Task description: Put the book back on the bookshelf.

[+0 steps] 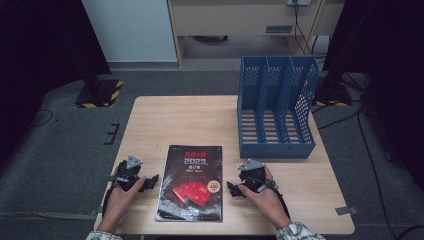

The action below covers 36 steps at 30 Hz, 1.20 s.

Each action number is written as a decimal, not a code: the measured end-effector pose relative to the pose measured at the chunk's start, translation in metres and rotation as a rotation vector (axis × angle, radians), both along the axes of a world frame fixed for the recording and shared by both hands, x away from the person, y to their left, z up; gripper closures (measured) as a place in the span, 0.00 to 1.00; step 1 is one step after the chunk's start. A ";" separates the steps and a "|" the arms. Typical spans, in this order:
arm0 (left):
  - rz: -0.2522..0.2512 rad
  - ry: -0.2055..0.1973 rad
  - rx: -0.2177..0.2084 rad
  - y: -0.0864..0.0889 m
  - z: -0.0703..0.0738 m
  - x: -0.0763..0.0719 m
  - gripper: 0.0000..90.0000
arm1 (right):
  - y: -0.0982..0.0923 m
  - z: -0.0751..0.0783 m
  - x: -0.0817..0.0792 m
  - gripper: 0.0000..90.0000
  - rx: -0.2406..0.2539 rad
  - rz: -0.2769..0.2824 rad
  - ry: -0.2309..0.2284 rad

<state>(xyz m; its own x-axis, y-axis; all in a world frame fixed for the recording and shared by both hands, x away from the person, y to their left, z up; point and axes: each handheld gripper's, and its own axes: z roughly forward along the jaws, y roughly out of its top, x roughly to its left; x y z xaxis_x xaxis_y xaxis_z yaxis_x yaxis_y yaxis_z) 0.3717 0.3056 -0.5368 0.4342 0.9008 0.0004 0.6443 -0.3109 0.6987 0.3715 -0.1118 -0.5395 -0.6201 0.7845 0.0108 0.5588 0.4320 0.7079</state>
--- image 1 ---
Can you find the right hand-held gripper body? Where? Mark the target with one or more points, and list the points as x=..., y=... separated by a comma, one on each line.
x=252, y=176

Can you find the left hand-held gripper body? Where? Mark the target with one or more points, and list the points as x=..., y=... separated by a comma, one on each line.
x=127, y=174

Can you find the black book with red print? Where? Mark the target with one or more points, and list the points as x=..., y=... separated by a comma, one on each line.
x=191, y=183

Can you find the blue plastic file rack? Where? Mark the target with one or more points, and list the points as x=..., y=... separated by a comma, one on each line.
x=278, y=146

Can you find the person's left hand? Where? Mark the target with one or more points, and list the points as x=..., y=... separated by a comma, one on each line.
x=122, y=198

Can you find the person's right hand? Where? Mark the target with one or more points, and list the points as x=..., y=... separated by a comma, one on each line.
x=266, y=203

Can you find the black stand base striped edge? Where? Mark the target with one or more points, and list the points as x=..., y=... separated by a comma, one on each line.
x=333, y=96
x=100, y=95

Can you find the grey tape piece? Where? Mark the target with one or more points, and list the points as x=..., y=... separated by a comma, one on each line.
x=346, y=210

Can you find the dark curtain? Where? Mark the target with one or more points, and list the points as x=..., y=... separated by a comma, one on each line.
x=40, y=60
x=393, y=66

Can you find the white cabinet panel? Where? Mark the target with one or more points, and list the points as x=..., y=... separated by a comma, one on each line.
x=130, y=30

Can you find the white power strip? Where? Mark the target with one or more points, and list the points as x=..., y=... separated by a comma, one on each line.
x=299, y=2

